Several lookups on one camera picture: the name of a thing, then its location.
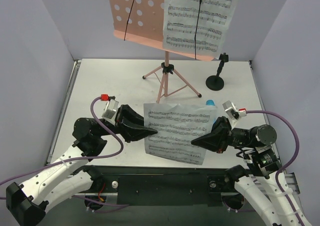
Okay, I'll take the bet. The blue toy microphone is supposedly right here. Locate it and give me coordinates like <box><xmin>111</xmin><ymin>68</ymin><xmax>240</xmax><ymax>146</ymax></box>
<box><xmin>205</xmin><ymin>99</ymin><xmax>218</xmax><ymax>124</ymax></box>

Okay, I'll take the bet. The black microphone stand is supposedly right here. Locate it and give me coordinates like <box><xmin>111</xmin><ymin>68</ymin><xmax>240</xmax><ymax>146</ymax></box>
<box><xmin>205</xmin><ymin>53</ymin><xmax>229</xmax><ymax>91</ymax></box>

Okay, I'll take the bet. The sheet music page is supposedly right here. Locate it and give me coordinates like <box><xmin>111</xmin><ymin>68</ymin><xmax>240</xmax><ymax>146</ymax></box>
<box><xmin>143</xmin><ymin>103</ymin><xmax>218</xmax><ymax>165</ymax></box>
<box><xmin>162</xmin><ymin>0</ymin><xmax>239</xmax><ymax>59</ymax></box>

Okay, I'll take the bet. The pink perforated music stand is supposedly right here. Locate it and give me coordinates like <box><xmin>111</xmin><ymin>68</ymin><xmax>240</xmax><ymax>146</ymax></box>
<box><xmin>109</xmin><ymin>0</ymin><xmax>202</xmax><ymax>103</ymax></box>

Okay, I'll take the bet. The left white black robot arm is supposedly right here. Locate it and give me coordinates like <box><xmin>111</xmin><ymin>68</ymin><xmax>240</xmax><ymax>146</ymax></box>
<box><xmin>5</xmin><ymin>105</ymin><xmax>157</xmax><ymax>225</ymax></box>

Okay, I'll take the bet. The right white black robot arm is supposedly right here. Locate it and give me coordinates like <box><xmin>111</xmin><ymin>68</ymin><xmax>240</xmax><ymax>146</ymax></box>
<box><xmin>191</xmin><ymin>115</ymin><xmax>310</xmax><ymax>225</ymax></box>

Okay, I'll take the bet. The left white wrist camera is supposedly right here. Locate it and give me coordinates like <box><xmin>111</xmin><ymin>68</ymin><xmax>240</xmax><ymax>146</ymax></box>
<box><xmin>100</xmin><ymin>94</ymin><xmax>119</xmax><ymax>121</ymax></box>

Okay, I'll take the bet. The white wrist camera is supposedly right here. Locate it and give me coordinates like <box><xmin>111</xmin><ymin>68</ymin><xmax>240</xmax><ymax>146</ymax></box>
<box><xmin>100</xmin><ymin>94</ymin><xmax>119</xmax><ymax>121</ymax></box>
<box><xmin>222</xmin><ymin>101</ymin><xmax>247</xmax><ymax>128</ymax></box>

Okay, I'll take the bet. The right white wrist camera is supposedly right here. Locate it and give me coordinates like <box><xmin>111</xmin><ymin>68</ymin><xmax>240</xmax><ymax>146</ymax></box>
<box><xmin>222</xmin><ymin>101</ymin><xmax>247</xmax><ymax>128</ymax></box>

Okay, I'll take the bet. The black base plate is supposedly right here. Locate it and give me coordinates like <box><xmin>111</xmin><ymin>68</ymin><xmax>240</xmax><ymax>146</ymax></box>
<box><xmin>81</xmin><ymin>166</ymin><xmax>245</xmax><ymax>208</ymax></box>

